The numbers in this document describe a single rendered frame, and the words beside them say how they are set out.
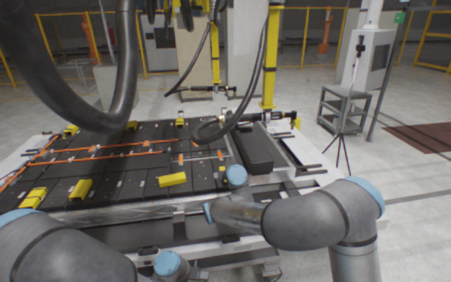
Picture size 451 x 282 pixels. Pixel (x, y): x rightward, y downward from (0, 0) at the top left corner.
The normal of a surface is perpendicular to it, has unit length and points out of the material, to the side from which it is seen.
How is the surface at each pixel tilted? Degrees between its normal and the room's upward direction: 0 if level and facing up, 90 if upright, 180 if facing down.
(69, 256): 30
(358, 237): 71
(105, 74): 90
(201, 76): 90
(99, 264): 45
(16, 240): 15
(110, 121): 86
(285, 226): 58
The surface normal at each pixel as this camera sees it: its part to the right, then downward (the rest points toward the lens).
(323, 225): -0.11, -0.12
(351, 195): 0.15, -0.68
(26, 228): 0.01, -0.91
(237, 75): 0.16, 0.46
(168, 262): -0.15, -0.69
